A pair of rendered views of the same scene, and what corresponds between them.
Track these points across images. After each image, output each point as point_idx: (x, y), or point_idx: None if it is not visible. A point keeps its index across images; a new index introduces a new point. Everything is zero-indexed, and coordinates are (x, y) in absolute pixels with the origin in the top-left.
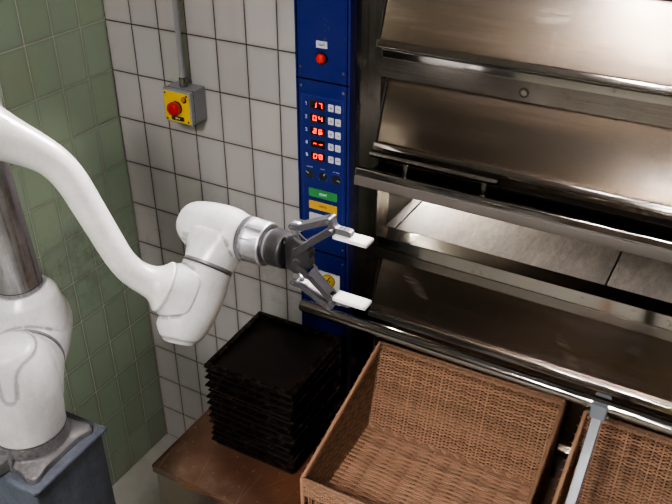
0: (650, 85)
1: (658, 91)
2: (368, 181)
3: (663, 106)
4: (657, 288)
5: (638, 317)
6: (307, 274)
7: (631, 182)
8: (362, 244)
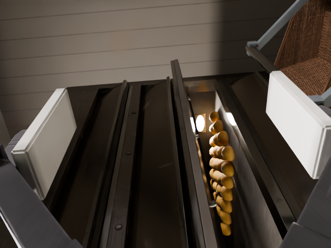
0: (82, 246)
1: (87, 239)
2: None
3: (108, 246)
4: (275, 237)
5: (290, 217)
6: (287, 231)
7: (172, 247)
8: (53, 94)
